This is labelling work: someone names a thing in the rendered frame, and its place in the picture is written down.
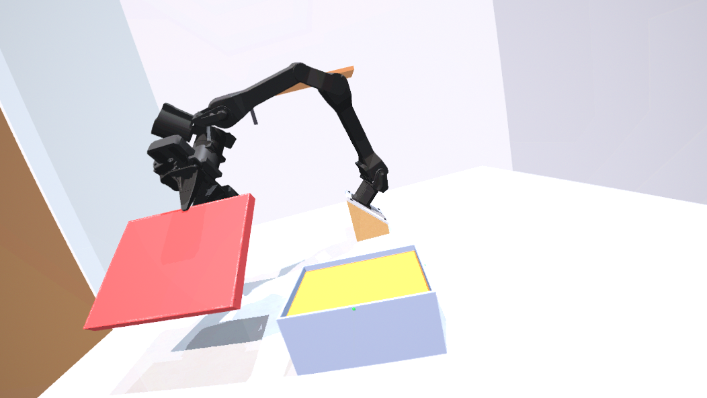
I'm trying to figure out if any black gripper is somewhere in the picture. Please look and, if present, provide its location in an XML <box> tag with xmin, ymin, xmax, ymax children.
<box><xmin>147</xmin><ymin>135</ymin><xmax>239</xmax><ymax>211</ymax></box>

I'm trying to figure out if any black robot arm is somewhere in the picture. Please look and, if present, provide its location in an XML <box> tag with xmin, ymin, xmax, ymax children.
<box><xmin>151</xmin><ymin>63</ymin><xmax>388</xmax><ymax>210</ymax></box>

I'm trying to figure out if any red lid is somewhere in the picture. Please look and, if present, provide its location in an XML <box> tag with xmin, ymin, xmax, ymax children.
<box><xmin>83</xmin><ymin>193</ymin><xmax>255</xmax><ymax>331</ymax></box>

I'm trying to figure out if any light blue open storage box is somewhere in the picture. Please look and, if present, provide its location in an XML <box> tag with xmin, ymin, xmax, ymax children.
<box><xmin>276</xmin><ymin>244</ymin><xmax>447</xmax><ymax>376</ymax></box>

